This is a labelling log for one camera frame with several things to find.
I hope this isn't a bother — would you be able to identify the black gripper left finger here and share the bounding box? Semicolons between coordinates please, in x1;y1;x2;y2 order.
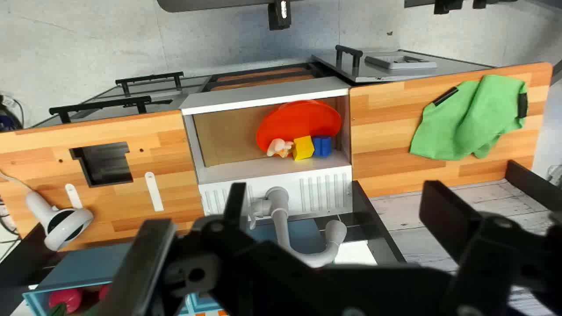
95;181;283;316

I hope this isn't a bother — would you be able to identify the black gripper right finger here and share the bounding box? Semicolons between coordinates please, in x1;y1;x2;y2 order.
418;158;562;316

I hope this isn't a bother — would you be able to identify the green cloth towel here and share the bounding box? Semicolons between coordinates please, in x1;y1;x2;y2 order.
407;74;530;164

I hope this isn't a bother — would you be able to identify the white plastic strip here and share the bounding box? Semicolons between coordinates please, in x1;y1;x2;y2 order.
144;171;167;213
63;183;84;211

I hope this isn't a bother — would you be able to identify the pink object in bin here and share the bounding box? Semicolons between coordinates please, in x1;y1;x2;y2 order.
47;285;112;316

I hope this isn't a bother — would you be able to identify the white VR controller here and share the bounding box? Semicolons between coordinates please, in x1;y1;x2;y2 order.
23;192;95;253

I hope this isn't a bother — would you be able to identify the grey toy faucet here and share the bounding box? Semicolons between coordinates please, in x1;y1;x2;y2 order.
249;185;349;269

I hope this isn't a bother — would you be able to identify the black clip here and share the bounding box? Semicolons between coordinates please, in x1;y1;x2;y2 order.
432;86;460;107
516;92;530;120

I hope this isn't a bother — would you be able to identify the yellow toy block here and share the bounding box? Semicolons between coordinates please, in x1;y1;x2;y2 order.
292;136;316;164

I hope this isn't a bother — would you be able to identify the white toy sink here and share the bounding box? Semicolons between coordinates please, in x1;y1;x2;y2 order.
179;76;355;218

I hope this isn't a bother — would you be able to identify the orange plastic bowl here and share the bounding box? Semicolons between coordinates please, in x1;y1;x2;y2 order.
255;99;344;155

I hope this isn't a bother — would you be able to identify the blue toy block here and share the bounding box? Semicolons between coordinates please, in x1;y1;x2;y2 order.
311;136;334;158

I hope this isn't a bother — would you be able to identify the black cabinet handle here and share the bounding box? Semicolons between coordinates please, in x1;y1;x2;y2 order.
334;44;365;79
47;95;155;125
114;71;186;97

